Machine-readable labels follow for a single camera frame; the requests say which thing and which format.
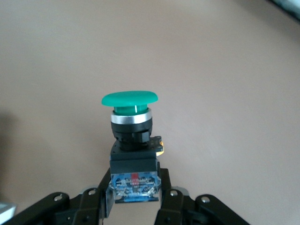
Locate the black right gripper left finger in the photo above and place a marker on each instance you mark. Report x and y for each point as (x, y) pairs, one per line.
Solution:
(77, 206)

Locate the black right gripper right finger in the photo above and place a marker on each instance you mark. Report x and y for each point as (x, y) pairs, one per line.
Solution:
(187, 211)

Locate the green mushroom push button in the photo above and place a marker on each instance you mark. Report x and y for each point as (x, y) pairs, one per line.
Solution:
(130, 131)

